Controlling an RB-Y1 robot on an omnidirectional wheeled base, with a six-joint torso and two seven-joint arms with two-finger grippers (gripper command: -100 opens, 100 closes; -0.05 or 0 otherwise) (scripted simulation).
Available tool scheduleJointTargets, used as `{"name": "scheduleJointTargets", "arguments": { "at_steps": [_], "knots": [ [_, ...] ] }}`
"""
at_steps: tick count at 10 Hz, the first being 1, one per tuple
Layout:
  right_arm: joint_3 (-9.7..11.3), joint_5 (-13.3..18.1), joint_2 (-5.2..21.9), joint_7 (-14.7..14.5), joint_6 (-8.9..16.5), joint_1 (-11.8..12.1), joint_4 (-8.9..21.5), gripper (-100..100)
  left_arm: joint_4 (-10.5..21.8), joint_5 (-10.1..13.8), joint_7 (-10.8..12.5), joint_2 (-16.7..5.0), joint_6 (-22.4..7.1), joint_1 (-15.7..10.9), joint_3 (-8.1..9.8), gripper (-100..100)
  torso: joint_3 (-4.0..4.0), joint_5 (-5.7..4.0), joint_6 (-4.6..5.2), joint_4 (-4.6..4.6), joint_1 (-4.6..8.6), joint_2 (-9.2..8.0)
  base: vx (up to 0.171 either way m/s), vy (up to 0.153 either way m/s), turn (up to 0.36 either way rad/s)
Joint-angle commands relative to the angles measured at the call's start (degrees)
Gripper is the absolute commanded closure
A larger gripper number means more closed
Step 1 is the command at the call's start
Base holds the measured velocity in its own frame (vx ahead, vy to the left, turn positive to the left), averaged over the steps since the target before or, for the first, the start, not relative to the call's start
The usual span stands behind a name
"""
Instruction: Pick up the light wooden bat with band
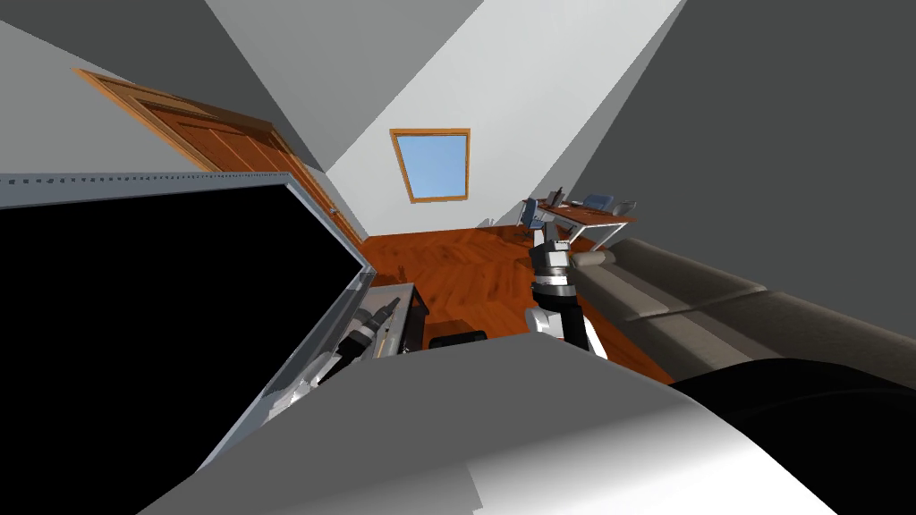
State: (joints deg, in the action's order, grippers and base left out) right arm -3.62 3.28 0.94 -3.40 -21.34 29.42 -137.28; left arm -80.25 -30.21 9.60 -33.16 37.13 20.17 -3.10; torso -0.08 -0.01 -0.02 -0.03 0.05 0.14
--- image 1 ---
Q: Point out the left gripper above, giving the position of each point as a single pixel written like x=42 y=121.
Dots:
x=388 y=309

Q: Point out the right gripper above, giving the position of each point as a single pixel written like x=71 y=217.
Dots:
x=551 y=254

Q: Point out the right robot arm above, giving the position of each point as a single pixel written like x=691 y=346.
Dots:
x=823 y=436

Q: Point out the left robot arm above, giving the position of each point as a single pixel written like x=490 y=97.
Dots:
x=356 y=342

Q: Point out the grey television stand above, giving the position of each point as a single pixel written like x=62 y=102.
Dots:
x=406 y=304

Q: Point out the blue office chair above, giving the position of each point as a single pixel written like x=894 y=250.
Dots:
x=598 y=201
x=529 y=212

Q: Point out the wooden desk with white legs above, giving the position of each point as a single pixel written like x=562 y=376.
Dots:
x=583 y=214

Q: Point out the grey office chair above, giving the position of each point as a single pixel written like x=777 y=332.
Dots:
x=625 y=207

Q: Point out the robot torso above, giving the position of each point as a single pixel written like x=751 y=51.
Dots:
x=444 y=429

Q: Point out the wood framed window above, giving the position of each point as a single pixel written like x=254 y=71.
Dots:
x=433 y=166

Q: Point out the grey brown sofa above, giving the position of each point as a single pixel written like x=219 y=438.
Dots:
x=687 y=315

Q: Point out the brown wooden door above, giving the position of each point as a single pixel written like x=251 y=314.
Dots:
x=215 y=143

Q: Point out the black television with silver frame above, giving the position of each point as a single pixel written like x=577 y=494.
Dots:
x=157 y=322

